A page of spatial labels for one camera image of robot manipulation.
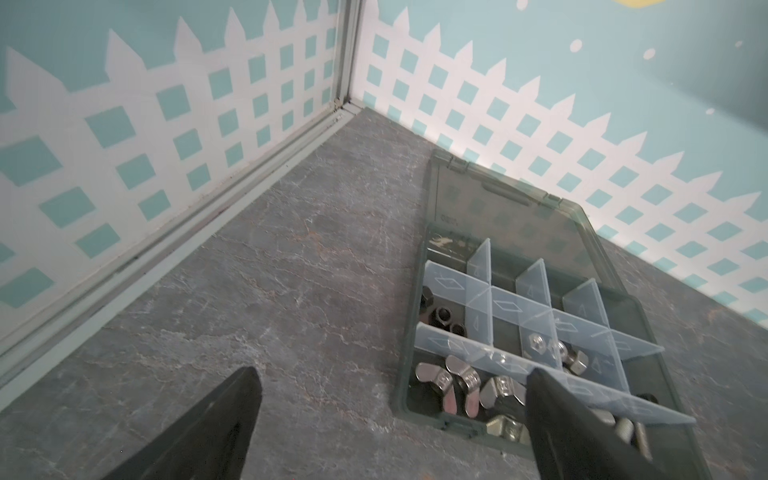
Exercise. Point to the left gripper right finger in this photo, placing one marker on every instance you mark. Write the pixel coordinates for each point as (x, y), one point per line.
(570, 442)

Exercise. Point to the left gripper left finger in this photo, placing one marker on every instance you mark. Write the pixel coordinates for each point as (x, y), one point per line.
(210, 441)

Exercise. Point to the clear plastic organizer box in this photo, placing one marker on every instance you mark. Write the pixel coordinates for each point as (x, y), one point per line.
(522, 261)

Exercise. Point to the silver wing nut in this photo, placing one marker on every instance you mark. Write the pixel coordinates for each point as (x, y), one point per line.
(502, 388)
(509, 429)
(469, 381)
(441, 380)

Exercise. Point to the silver hex bolt in box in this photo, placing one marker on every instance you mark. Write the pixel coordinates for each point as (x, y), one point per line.
(624, 429)

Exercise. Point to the silver hex bolt horizontal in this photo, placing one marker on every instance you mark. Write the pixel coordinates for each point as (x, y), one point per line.
(642, 441)

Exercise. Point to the silver hex nut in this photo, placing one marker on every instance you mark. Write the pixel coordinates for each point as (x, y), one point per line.
(576, 362)

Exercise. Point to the silver nut lower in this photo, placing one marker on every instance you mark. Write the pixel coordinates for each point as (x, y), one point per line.
(538, 343)

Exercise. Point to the black nut in box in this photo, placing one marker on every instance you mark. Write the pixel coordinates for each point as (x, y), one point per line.
(441, 313)

